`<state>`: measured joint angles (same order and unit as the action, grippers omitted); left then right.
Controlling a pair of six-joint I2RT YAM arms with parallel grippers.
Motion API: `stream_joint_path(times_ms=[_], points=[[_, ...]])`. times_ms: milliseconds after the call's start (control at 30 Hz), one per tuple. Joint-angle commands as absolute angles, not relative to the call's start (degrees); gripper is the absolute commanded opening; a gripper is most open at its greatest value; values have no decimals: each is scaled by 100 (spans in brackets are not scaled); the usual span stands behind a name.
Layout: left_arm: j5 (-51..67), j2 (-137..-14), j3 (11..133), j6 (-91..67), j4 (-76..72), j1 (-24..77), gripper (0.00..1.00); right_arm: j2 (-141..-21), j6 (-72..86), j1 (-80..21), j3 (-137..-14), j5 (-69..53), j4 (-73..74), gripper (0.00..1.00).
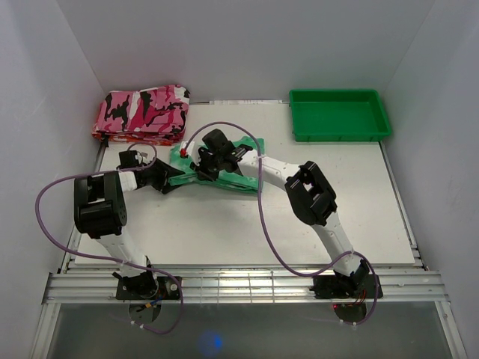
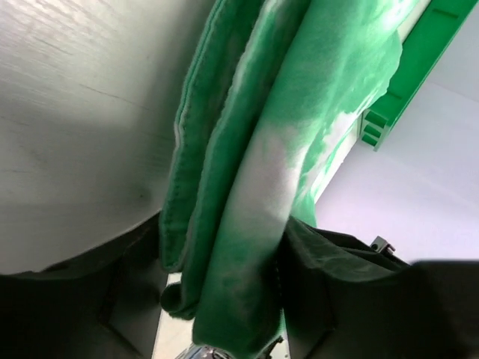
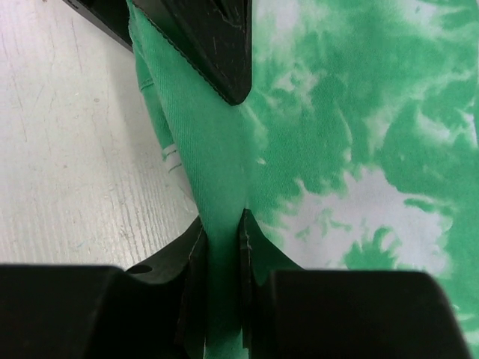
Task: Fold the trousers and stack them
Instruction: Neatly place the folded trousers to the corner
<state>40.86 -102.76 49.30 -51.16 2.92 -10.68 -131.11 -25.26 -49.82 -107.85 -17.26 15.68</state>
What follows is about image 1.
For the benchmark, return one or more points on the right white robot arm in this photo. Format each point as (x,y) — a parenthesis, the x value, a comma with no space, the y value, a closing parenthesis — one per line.
(311,197)

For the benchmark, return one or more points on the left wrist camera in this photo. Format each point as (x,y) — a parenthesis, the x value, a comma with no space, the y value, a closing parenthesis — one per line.
(141,158)

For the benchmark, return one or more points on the aluminium frame rail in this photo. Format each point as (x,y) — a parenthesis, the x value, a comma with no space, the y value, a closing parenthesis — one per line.
(242,287)

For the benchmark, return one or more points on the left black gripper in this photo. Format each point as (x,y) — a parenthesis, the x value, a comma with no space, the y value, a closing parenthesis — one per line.
(163,171)

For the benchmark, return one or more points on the pink camouflage folded trousers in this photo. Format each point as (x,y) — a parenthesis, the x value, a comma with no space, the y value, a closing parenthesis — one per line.
(154,114)

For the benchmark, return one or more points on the green tie-dye trousers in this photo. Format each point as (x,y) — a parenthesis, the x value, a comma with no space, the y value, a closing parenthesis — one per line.
(230,181)

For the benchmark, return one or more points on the white paper strip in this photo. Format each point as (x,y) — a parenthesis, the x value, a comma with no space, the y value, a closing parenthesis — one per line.
(248,102)

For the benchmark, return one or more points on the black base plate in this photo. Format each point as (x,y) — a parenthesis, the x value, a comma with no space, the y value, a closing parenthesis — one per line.
(334,286)
(144,287)

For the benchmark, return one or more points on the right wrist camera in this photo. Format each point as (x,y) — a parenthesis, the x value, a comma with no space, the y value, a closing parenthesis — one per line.
(186,150)

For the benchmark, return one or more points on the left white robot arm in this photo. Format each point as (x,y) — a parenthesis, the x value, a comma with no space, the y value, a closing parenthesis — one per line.
(100,209)

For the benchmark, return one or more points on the orange folded garment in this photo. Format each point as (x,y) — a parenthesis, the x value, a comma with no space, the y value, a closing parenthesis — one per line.
(142,139)

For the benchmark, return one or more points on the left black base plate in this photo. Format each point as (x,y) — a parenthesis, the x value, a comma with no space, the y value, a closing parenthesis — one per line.
(144,287)

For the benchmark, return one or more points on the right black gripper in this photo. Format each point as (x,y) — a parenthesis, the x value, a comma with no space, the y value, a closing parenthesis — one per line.
(200,171)

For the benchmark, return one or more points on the green plastic tray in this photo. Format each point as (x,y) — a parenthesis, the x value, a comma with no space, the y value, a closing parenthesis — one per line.
(338,115)

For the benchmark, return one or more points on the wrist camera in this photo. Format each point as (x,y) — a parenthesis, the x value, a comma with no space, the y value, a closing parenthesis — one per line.
(186,150)
(141,158)

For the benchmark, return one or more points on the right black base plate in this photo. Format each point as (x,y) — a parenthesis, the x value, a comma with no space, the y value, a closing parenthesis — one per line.
(334,286)

